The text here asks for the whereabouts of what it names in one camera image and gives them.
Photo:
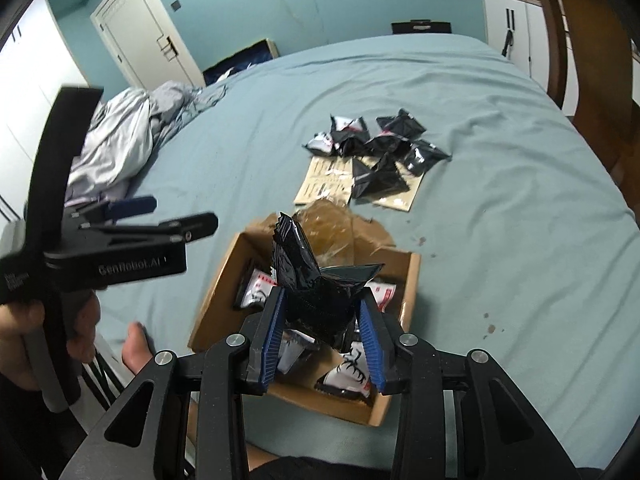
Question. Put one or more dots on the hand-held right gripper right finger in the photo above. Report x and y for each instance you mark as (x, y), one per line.
(372, 345)

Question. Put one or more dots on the person's left hand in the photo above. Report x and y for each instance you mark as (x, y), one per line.
(15, 340)

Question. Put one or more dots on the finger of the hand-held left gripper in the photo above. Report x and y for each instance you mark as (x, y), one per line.
(132, 205)
(192, 225)

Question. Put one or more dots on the pile of black white packets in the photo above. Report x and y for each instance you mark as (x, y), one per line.
(385, 145)

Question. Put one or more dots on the white wardrobe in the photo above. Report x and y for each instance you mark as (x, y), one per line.
(30, 85)

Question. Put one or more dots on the dark blue framed panel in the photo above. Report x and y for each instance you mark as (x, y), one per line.
(240, 62)

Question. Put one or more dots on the brown wooden chair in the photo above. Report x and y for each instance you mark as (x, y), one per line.
(580, 35)

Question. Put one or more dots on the white cabinet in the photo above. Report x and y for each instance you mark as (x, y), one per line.
(525, 30)

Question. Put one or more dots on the white door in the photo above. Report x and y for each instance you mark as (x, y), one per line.
(140, 20)

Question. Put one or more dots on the black snack packet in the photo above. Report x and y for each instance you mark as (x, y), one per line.
(310, 280)

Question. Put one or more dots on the crumpled grey duvet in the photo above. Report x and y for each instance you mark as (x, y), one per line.
(115, 140)

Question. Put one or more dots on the grey wall switch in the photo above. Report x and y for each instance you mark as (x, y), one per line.
(176, 5)

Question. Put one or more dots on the black white striped cloth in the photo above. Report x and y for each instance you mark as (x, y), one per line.
(102, 375)

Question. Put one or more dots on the white antler print snack packet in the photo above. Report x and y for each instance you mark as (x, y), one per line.
(295, 355)
(260, 287)
(347, 375)
(384, 296)

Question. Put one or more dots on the crumpled clear plastic wrap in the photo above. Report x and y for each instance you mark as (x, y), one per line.
(330, 230)

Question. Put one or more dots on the brown cardboard box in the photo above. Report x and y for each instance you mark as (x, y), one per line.
(215, 300)

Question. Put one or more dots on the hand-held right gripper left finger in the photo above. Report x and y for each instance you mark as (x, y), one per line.
(270, 340)

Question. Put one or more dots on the person's bare leg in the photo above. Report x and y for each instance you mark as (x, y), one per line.
(137, 350)

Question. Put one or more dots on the beige printed card sheet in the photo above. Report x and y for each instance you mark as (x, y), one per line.
(325, 180)

